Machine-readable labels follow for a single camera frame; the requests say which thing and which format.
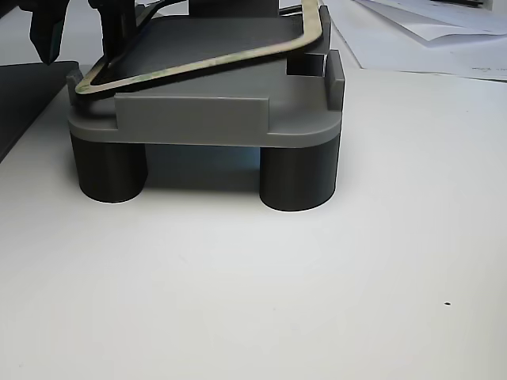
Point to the white paper sheet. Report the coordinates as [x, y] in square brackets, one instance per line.
[435, 16]
[396, 51]

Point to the grey raised holder plate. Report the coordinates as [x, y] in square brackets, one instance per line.
[198, 118]

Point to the thin rectangular adhesive frame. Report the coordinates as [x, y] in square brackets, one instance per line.
[198, 64]

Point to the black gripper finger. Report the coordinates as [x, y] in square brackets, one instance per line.
[117, 27]
[47, 31]

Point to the dark grey flat mat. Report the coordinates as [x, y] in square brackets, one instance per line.
[24, 99]

